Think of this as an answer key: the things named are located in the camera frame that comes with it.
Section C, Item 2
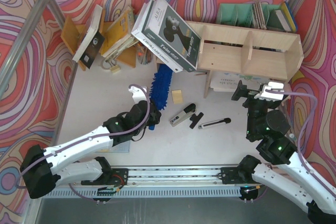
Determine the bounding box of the aluminium frame post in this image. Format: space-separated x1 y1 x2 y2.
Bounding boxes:
1 0 49 98

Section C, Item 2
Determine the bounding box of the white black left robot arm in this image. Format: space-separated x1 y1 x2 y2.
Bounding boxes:
20 101 162 199

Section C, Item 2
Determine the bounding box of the white book black cover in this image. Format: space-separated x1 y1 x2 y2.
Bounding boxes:
72 4 104 69

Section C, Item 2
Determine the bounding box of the blue yellow book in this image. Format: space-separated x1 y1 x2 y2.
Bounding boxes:
276 2 298 33

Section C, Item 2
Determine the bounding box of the blue yellow calculator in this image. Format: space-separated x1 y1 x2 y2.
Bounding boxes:
99 141 130 153

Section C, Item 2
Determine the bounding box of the yellow worn book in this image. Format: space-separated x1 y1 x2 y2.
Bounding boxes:
101 6 138 61

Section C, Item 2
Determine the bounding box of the aluminium mounting rail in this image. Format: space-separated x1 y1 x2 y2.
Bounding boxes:
33 166 320 187

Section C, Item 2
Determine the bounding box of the black plastic clip piece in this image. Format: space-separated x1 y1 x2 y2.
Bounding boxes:
190 112 204 129

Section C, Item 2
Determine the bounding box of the white spiral notebook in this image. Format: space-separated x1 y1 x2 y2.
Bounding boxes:
210 71 271 92

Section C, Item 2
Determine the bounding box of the light wooden bookshelf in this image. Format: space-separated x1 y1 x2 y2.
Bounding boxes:
188 22 304 96

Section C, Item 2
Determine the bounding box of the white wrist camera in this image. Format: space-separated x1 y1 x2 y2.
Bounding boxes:
128 84 148 104
254 81 285 101

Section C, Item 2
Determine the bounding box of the grey black stapler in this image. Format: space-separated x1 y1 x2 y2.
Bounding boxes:
170 103 196 127

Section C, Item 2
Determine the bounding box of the pink pig figure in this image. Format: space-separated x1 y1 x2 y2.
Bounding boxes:
283 83 292 102

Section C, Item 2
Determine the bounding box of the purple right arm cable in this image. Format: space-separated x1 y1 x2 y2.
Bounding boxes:
265 90 336 198

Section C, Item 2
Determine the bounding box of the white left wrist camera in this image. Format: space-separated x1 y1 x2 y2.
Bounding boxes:
128 84 148 104

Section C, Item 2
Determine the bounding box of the white black utility knife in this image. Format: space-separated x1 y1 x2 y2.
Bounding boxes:
198 118 231 129

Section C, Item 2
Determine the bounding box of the pencil holder with pens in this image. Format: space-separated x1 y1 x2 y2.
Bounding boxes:
135 43 153 65

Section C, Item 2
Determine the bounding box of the green desk organizer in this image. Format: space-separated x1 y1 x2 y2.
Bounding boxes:
216 4 292 32

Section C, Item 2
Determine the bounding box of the brass padlock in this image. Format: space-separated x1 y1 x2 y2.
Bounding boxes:
100 60 121 73

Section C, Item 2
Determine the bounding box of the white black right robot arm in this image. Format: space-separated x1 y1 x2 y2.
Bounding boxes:
232 81 335 223

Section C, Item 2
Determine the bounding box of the blue fluffy duster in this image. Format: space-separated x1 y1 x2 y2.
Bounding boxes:
148 63 174 132

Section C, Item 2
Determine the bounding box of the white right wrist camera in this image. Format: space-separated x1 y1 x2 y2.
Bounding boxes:
254 81 285 101

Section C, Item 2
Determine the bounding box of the yellow sticky note pad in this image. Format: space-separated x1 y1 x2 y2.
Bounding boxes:
172 90 183 104

